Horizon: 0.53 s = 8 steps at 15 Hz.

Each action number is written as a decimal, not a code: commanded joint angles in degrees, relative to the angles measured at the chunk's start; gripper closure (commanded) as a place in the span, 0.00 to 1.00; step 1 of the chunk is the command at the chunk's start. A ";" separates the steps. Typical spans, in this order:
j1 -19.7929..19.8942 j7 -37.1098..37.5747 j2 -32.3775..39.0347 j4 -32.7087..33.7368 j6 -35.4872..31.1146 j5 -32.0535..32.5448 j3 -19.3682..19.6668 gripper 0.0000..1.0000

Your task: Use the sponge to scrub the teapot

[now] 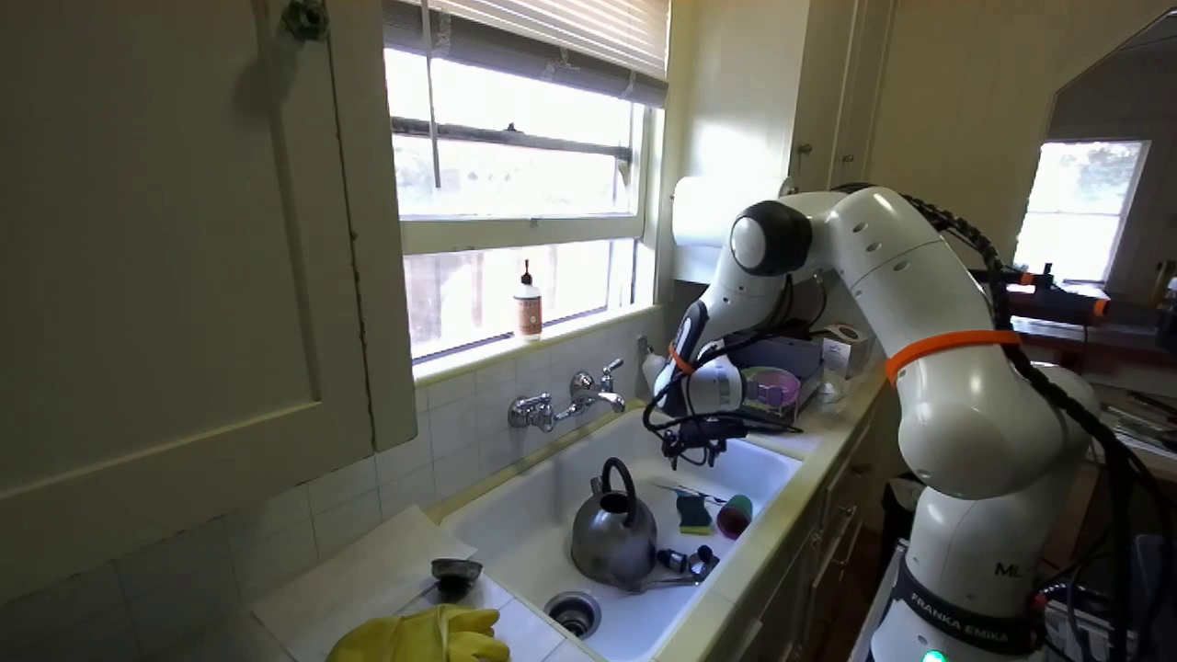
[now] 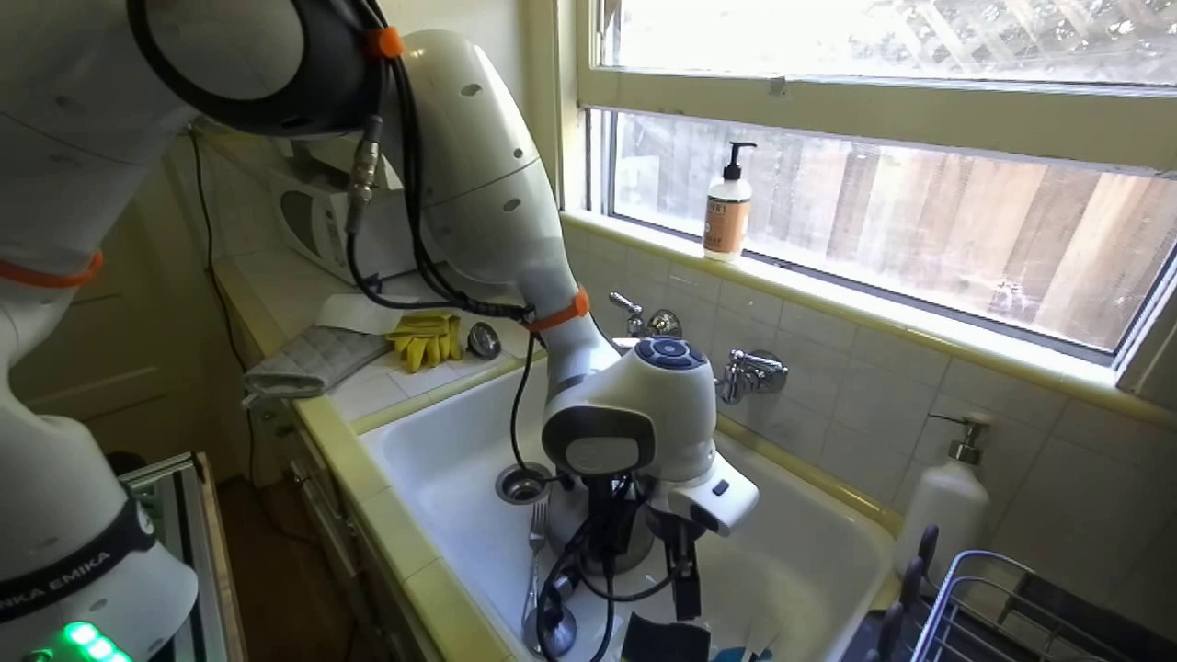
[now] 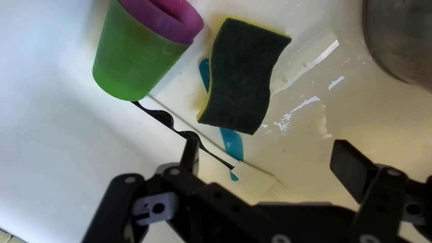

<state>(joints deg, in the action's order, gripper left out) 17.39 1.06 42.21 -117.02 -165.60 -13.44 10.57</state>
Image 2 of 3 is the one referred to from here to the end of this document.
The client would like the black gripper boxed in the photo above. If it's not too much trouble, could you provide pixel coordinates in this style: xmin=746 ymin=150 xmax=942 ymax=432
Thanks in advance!
xmin=645 ymin=505 xmax=708 ymax=622

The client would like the stainless steel teapot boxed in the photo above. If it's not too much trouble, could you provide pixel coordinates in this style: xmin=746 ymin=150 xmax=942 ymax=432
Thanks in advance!
xmin=539 ymin=480 xmax=675 ymax=579

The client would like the blue plastic object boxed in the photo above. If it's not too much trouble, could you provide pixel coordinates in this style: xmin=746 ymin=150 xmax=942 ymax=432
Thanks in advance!
xmin=710 ymin=636 xmax=779 ymax=662

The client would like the white porcelain sink basin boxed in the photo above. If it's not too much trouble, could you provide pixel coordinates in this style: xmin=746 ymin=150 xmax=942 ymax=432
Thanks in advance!
xmin=357 ymin=347 xmax=906 ymax=662

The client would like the metal goblet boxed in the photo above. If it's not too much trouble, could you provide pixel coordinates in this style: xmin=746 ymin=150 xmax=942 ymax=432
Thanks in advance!
xmin=518 ymin=565 xmax=593 ymax=662

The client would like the metal sink drain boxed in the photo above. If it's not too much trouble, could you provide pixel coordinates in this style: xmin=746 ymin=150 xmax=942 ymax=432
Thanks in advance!
xmin=493 ymin=458 xmax=556 ymax=508

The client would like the dark dish brush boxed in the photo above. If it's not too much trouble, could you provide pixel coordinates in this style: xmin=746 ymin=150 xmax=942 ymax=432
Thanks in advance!
xmin=899 ymin=524 xmax=944 ymax=617

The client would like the white pump dispenser bottle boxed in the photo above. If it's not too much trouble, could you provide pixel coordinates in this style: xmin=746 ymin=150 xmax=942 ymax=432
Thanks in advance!
xmin=899 ymin=412 xmax=993 ymax=591

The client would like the small metal sink strainer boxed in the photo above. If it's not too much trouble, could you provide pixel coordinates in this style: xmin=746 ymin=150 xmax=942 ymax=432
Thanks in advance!
xmin=463 ymin=321 xmax=503 ymax=362

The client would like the cream base cabinet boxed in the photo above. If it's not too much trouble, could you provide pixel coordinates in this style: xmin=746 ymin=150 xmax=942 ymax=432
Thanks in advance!
xmin=252 ymin=399 xmax=421 ymax=662

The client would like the yellow rubber glove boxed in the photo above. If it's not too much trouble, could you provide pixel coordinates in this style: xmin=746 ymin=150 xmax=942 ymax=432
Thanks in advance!
xmin=385 ymin=307 xmax=471 ymax=380

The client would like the brown pump soap bottle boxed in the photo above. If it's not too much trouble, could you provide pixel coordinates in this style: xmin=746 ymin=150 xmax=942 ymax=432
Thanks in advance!
xmin=698 ymin=139 xmax=762 ymax=263

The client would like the grey folded towel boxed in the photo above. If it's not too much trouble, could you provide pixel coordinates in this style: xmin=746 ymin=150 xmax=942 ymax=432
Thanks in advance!
xmin=239 ymin=321 xmax=394 ymax=412

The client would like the white countertop appliance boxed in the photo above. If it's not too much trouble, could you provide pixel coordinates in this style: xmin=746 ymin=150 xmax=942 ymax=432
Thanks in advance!
xmin=274 ymin=169 xmax=373 ymax=286

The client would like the white panelled door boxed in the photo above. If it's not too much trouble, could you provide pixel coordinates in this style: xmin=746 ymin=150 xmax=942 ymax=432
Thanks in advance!
xmin=10 ymin=179 xmax=252 ymax=472

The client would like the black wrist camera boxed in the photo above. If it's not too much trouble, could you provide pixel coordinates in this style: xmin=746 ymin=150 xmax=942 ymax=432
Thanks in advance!
xmin=581 ymin=472 xmax=654 ymax=555

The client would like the chrome wall faucet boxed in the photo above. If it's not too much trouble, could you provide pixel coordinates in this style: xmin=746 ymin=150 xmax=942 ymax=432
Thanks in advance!
xmin=607 ymin=286 xmax=795 ymax=407

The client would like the wire dish rack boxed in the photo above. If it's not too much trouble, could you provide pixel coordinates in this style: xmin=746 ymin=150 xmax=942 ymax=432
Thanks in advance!
xmin=906 ymin=549 xmax=1177 ymax=662

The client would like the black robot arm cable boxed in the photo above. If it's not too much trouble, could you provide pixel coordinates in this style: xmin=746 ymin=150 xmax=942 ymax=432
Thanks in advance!
xmin=344 ymin=22 xmax=645 ymax=662

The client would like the cream window frame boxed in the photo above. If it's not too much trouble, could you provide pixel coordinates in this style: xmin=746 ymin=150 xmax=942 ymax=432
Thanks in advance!
xmin=528 ymin=0 xmax=1177 ymax=397

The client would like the thin black wall cord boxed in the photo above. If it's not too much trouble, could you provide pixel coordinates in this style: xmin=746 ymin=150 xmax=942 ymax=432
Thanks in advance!
xmin=188 ymin=125 xmax=253 ymax=372

